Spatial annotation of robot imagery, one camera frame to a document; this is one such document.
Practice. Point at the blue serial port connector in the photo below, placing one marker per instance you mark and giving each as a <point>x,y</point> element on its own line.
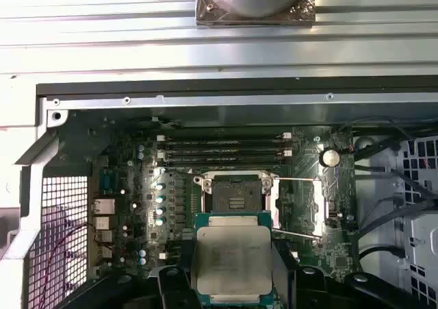
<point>110,181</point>

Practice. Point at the green motherboard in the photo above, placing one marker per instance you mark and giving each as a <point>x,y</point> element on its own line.
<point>308,261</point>

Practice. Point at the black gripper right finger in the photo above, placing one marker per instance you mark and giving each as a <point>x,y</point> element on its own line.
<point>308,292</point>

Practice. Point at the black open PC case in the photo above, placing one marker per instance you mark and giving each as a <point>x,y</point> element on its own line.
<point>31,144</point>

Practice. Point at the silver coin cell battery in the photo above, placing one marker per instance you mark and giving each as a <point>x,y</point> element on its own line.
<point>330,157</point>

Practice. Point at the silver square CPU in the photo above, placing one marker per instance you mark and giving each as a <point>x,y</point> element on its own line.
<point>232,254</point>

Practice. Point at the CPU socket with metal frame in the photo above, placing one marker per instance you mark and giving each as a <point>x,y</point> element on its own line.
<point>236,192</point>

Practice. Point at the thin metal locking lever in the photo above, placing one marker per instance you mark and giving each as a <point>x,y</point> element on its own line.
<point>294,234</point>
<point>297,179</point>

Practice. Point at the black RAM slot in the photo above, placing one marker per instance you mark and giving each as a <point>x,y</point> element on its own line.
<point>222,146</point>
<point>222,138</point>
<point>222,161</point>
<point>222,153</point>

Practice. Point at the silver ethernet port block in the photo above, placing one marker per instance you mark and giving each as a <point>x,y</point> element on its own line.
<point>103,209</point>

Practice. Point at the silver metal drive cage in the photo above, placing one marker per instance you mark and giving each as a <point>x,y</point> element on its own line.
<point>421,240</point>

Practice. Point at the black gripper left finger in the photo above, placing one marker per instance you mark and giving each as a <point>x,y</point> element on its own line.
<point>164,288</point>

